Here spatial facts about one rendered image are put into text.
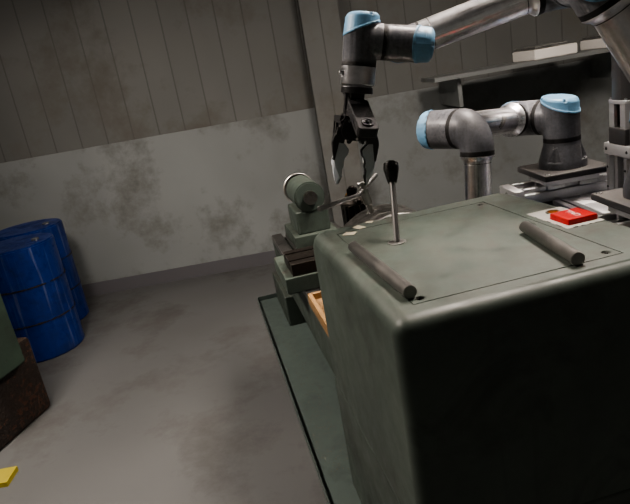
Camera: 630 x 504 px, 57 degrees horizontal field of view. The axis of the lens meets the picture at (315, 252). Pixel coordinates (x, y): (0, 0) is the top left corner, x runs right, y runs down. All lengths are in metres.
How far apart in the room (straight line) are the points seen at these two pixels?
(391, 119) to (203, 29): 1.73
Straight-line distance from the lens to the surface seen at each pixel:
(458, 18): 1.46
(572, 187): 2.09
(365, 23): 1.31
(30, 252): 4.34
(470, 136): 1.72
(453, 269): 0.98
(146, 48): 5.22
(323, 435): 1.87
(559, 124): 2.05
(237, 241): 5.31
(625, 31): 1.43
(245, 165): 5.16
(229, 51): 5.13
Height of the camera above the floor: 1.60
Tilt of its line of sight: 17 degrees down
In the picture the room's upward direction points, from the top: 10 degrees counter-clockwise
